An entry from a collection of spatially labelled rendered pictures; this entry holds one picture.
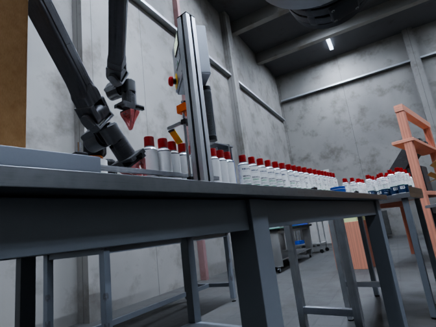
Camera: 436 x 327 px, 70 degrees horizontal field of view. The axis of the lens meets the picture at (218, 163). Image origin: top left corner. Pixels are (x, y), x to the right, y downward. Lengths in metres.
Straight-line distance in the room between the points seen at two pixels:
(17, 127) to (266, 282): 0.48
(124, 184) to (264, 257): 0.35
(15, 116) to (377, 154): 12.14
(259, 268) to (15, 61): 0.50
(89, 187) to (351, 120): 12.43
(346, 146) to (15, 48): 12.24
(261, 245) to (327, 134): 12.10
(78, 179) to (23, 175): 0.05
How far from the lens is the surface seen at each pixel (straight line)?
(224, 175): 1.26
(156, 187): 0.41
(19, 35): 0.47
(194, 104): 1.02
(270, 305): 0.65
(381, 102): 12.78
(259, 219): 0.64
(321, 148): 12.62
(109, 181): 0.38
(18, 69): 0.44
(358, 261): 5.26
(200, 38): 1.18
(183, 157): 1.12
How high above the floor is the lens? 0.75
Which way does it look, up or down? 13 degrees up
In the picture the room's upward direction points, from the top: 7 degrees counter-clockwise
